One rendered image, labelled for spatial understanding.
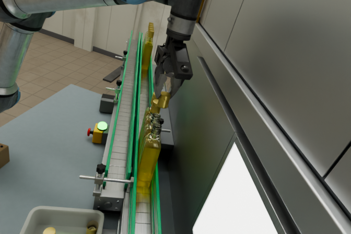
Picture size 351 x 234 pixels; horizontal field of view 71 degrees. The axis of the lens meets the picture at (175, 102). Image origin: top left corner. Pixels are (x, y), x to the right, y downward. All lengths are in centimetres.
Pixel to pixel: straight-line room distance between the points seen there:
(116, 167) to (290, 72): 73
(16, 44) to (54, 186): 53
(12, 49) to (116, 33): 331
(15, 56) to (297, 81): 84
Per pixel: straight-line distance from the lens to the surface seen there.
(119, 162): 102
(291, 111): 46
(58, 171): 116
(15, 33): 93
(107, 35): 427
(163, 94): 77
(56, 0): 67
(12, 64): 100
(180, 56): 68
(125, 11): 408
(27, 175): 116
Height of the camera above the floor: 159
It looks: 28 degrees down
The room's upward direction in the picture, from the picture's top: 17 degrees clockwise
